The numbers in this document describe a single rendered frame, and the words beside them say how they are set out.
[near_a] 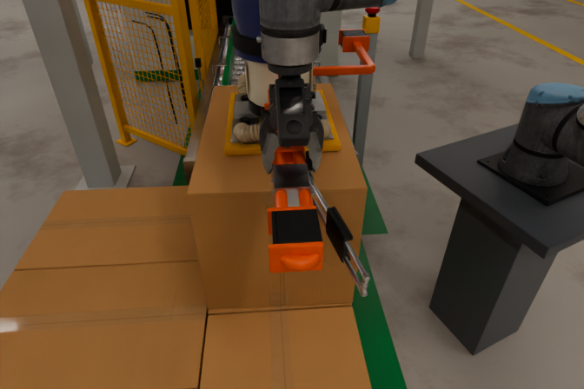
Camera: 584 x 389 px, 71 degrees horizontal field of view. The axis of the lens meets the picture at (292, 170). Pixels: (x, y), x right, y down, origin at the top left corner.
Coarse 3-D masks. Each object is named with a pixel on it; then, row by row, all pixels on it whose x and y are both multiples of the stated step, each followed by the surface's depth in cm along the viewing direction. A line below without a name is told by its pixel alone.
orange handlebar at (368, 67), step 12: (360, 48) 125; (324, 72) 112; (336, 72) 112; (348, 72) 112; (360, 72) 113; (372, 72) 114; (276, 156) 75; (288, 156) 79; (300, 156) 75; (276, 192) 67; (300, 192) 67; (276, 204) 65; (288, 204) 66; (300, 204) 65; (312, 204) 65; (288, 264) 55; (300, 264) 54; (312, 264) 55
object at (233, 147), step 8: (232, 96) 125; (232, 104) 121; (232, 112) 117; (232, 120) 113; (240, 120) 106; (248, 120) 106; (256, 120) 112; (232, 128) 108; (232, 136) 104; (232, 144) 102; (240, 144) 102; (248, 144) 102; (256, 144) 102; (224, 152) 101; (232, 152) 101; (240, 152) 101; (248, 152) 101; (256, 152) 101
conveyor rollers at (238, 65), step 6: (228, 30) 332; (228, 42) 309; (234, 54) 287; (222, 60) 280; (234, 60) 274; (240, 60) 274; (222, 66) 265; (234, 66) 265; (240, 66) 266; (222, 72) 257; (234, 72) 258; (240, 72) 258; (234, 78) 250; (216, 84) 245; (234, 84) 243
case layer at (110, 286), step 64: (64, 192) 155; (128, 192) 155; (64, 256) 128; (128, 256) 128; (192, 256) 128; (0, 320) 109; (64, 320) 109; (128, 320) 109; (192, 320) 109; (256, 320) 109; (320, 320) 109; (0, 384) 95; (64, 384) 95; (128, 384) 95; (192, 384) 95; (256, 384) 95; (320, 384) 95
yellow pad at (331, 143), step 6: (318, 90) 129; (312, 96) 119; (318, 96) 124; (324, 96) 125; (324, 102) 122; (330, 120) 113; (330, 132) 106; (324, 138) 103; (330, 138) 104; (336, 138) 104; (324, 144) 102; (330, 144) 102; (336, 144) 102; (306, 150) 102; (324, 150) 102; (330, 150) 103; (336, 150) 103
